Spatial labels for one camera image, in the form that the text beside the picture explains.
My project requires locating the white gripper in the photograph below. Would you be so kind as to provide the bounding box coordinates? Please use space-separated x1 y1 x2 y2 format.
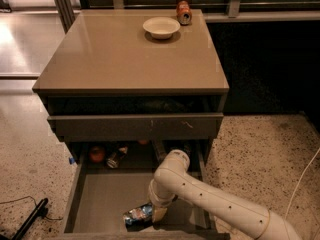
148 179 178 223

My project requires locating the silver blue redbull can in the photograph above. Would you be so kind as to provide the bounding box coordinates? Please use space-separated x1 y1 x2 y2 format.
123 203 152 227

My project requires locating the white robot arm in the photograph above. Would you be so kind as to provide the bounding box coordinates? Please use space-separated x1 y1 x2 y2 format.
148 149 302 240

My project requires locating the grey open lower drawer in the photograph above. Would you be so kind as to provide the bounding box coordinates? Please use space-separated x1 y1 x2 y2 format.
57 146 230 240

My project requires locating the dark can in drawer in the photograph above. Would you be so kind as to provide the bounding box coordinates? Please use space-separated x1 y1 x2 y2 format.
106 147 128 169

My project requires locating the grey upper drawer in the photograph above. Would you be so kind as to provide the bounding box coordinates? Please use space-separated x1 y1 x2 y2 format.
48 113 223 142

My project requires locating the grey drawer cabinet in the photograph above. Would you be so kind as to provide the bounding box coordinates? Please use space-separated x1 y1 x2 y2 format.
33 10 229 158

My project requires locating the orange soda can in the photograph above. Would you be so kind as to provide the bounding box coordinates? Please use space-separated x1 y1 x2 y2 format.
176 1 192 25

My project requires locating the small orange fruit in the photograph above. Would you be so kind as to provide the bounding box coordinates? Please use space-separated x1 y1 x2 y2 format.
137 140 149 145

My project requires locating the red apple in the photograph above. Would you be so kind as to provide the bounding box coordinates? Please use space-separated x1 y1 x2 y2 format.
88 146 105 163

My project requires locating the blue tape piece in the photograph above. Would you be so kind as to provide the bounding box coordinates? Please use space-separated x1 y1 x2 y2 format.
68 157 75 165

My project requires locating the black bar tool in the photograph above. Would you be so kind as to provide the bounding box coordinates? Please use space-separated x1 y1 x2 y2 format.
11 198 48 240

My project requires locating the white paper bowl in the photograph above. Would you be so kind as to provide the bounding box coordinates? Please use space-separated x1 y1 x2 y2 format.
143 17 180 40

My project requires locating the thin black cable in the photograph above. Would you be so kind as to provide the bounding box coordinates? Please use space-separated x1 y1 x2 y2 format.
0 196 64 223

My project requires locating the white cable with plug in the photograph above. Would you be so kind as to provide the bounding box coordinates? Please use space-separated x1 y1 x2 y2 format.
283 145 320 221

